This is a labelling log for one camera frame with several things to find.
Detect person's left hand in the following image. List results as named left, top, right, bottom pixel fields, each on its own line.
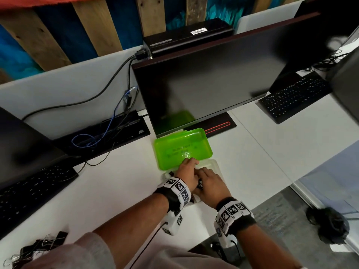
left=173, top=157, right=200, bottom=191

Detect person's right hand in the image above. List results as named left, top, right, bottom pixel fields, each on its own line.
left=193, top=167, right=232, bottom=209

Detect person's right forearm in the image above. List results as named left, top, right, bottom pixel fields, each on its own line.
left=235, top=223, right=303, bottom=269

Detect person's left forearm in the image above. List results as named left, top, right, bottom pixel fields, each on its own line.
left=93, top=193, right=170, bottom=269

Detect clear plastic box base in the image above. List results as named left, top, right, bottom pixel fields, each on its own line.
left=162, top=159, right=225, bottom=204

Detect green plastic box lid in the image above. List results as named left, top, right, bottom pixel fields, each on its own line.
left=154, top=128, right=213, bottom=171

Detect left wristband with marker tags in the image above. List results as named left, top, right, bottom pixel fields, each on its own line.
left=153, top=177, right=192, bottom=213

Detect wristband with marker tags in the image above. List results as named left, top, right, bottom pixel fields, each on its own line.
left=153, top=177, right=192, bottom=213
left=215, top=197, right=257, bottom=236

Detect black monitor base red line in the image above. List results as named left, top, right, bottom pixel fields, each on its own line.
left=183, top=112, right=237, bottom=138

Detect right wristband with marker tags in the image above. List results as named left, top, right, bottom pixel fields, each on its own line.
left=215, top=197, right=257, bottom=236

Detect grey trousers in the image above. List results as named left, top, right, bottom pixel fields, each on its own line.
left=125, top=245, right=239, bottom=269

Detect large black monitor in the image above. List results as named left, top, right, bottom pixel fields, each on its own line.
left=131, top=12, right=342, bottom=138

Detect black keyboard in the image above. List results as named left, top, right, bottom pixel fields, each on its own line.
left=0, top=164, right=79, bottom=240
left=258, top=76, right=332, bottom=125

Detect black dock box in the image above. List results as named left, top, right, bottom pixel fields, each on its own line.
left=142, top=18, right=234, bottom=59

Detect black chair base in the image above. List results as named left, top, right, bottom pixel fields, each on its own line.
left=305, top=206, right=351, bottom=245

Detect grey sleeve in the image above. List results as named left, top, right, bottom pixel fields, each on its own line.
left=22, top=232, right=117, bottom=269

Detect white desk partition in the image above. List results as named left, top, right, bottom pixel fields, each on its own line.
left=234, top=0, right=304, bottom=35
left=0, top=46, right=147, bottom=141

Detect dark grey computer case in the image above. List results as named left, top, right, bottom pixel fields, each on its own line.
left=326, top=47, right=359, bottom=124

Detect pile of black binder clips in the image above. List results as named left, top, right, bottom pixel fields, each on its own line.
left=2, top=231, right=69, bottom=269

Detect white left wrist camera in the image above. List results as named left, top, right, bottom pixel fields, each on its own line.
left=161, top=209, right=183, bottom=236

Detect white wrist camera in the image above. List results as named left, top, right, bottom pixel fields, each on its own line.
left=214, top=221, right=239, bottom=250
left=161, top=209, right=183, bottom=236

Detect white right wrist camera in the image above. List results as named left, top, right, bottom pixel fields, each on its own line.
left=214, top=221, right=239, bottom=250

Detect black cable tray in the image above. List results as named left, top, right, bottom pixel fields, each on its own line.
left=53, top=110, right=151, bottom=166

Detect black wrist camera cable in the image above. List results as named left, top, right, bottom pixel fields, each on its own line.
left=128, top=222, right=169, bottom=269

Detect blue cable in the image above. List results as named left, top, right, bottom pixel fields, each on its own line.
left=71, top=87, right=138, bottom=149

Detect long black cable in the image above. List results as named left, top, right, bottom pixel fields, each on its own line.
left=22, top=52, right=147, bottom=121

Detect tangle of black cables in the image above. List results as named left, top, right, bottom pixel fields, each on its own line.
left=304, top=49, right=352, bottom=72

